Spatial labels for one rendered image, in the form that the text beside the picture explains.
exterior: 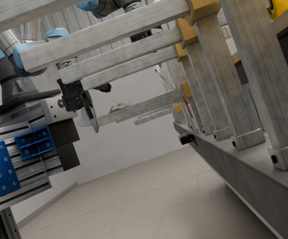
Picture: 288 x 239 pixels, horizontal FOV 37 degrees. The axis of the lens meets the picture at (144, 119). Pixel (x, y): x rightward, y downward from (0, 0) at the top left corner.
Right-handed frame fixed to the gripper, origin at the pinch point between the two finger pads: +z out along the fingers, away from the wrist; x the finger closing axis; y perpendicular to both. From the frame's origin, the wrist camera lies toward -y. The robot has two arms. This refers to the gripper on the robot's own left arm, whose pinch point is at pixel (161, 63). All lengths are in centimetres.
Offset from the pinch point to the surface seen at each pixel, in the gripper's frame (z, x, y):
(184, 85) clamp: 12.1, 25.1, -5.3
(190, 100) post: 17.2, 17.7, -5.5
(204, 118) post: 23.8, 42.6, -7.3
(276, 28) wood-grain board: 11, 72, -27
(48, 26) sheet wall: -257, -738, 227
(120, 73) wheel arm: 4.2, 47.9, 9.2
